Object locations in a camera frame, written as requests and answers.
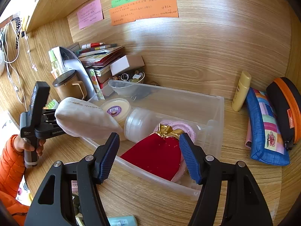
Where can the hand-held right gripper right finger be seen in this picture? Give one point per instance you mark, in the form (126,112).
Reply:
(190,160)

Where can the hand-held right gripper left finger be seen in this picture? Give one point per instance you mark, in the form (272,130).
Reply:
(108,157)

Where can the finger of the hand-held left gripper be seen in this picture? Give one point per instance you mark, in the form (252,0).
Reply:
(50,117)

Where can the white cloth pouch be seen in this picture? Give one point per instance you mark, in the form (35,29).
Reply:
(82,120)

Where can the red velvet pouch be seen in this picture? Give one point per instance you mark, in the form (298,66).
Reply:
(155,157)

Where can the round clear cotton pad container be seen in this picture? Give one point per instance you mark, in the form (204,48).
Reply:
(138,124)

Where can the round cream jar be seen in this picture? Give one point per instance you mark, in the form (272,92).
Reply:
(117,109)

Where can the clear plastic storage bin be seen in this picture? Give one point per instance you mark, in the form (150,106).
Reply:
(207,113)

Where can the light teal case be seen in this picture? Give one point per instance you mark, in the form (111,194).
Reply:
(122,221)

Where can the person's left hand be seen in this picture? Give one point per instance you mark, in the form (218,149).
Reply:
(23,144)

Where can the orange green tube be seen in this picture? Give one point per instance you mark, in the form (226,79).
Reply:
(52,104)

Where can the white printed paper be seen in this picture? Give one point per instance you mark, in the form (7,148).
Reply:
(8,124)

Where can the brown mug with lid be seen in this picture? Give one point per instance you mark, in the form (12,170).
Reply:
(67,87)

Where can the green white bottle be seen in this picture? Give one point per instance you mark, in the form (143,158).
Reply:
(55,62)

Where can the dotted colourful box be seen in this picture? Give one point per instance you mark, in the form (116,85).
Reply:
(95,82)

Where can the white file holder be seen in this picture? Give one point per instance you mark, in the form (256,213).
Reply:
(75,63)

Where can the pink wallet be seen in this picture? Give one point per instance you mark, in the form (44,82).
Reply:
(248,141)

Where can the clear bowl of trinkets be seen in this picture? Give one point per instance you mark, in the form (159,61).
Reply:
(127,88)

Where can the blue patchwork pencil case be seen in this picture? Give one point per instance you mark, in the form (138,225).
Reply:
(258,131)

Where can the stack of books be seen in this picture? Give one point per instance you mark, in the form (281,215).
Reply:
(101,58)

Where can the red white pen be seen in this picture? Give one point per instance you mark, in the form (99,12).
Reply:
(93,45)

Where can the yellow lotion tube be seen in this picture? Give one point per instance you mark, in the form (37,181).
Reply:
(241,91)

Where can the black binder clip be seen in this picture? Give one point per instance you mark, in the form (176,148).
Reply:
(24,34)

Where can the small white cardboard box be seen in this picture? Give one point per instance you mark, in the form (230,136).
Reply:
(120,64)

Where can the black orange zip case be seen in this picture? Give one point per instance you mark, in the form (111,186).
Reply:
(282,103)

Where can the pink sticky note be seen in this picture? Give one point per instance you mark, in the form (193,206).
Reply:
(90,13)

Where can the wooden shelf board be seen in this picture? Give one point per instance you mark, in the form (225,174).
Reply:
(70,0)

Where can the orange sticky note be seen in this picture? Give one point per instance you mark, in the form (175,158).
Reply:
(145,10)

